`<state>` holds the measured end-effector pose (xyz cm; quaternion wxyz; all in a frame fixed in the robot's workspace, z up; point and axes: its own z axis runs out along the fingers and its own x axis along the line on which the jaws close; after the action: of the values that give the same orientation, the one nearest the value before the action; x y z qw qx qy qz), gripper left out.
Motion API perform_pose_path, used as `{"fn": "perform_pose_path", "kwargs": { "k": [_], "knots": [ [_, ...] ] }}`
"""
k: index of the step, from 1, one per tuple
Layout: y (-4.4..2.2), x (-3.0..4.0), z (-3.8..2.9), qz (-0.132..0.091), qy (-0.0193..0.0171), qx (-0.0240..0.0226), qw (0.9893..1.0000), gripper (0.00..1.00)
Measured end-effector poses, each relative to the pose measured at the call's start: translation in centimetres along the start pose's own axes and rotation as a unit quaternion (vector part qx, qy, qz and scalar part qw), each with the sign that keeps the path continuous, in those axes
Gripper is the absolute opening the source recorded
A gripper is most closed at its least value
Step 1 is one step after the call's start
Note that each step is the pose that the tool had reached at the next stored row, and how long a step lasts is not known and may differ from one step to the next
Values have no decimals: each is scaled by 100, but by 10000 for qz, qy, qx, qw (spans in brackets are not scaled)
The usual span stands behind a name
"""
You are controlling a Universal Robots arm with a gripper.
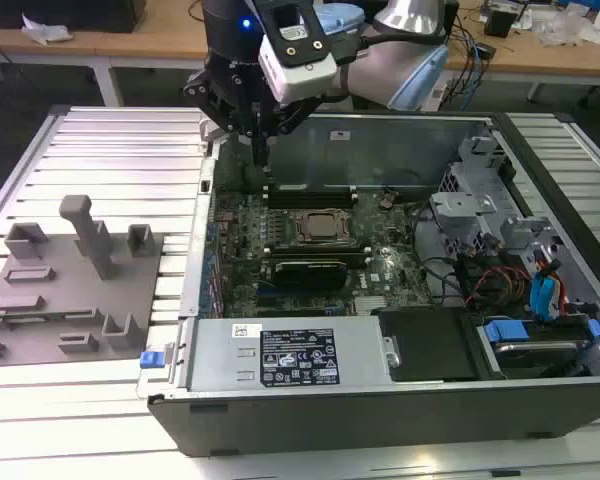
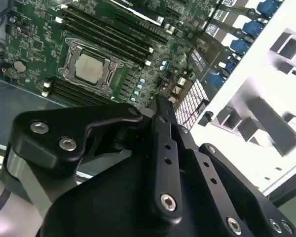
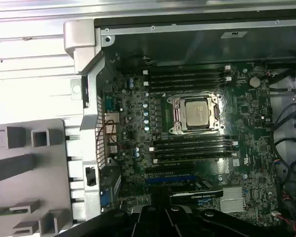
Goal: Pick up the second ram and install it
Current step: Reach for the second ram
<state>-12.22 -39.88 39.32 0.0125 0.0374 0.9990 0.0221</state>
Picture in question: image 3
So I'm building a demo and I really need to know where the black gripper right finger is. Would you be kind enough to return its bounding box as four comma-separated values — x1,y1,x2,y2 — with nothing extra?
163,206,296,237

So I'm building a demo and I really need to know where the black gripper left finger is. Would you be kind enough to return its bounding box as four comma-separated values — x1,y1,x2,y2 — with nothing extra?
54,205,168,237

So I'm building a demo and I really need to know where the black RAM slot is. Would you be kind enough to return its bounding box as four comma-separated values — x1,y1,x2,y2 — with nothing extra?
152,147,237,158
143,75,232,87
152,153,237,165
143,63,232,76
149,82,227,91
151,135,237,147
149,140,239,153
148,69,231,81

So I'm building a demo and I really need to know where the black graphics card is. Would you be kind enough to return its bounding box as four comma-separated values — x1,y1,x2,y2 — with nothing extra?
169,180,224,207

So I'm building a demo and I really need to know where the blue expansion slot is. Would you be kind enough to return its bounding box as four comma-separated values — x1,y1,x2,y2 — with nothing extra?
147,176,197,185

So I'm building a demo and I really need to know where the silver finned heatsink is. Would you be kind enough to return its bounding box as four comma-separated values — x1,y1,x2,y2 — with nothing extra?
220,187,245,213

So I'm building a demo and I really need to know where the black expansion slot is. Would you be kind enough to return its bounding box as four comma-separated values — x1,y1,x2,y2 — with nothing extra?
145,166,196,176

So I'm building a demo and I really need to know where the silver socket locking lever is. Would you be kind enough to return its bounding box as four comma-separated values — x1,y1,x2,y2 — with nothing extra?
171,131,225,137
172,91,222,97

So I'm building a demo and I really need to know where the metal rear port block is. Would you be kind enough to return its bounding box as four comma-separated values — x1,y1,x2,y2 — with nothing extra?
102,97,121,156

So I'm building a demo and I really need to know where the metal CPU socket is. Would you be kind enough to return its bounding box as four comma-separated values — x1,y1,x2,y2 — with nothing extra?
166,93,224,136

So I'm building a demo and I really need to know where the grey parts rack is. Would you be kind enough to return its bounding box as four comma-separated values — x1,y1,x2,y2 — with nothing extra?
0,118,70,237

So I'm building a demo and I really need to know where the silver CPU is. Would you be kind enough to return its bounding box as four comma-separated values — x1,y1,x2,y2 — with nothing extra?
184,98,213,129

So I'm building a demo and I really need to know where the green motherboard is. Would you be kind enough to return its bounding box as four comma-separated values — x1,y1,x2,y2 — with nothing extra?
98,51,283,229

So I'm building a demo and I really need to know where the black silver PC case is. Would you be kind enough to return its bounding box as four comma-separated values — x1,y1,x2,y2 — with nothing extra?
63,17,296,237

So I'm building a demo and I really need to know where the white label sticker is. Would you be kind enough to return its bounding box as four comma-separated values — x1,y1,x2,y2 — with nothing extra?
220,29,250,40

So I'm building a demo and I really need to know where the thin red black wire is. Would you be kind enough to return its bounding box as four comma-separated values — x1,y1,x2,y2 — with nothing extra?
95,119,127,151

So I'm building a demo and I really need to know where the red black wire bundle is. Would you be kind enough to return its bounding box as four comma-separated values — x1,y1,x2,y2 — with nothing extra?
277,191,296,237

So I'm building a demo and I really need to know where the black power cable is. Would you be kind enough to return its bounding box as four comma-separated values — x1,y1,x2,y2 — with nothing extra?
270,97,296,130
273,136,296,173

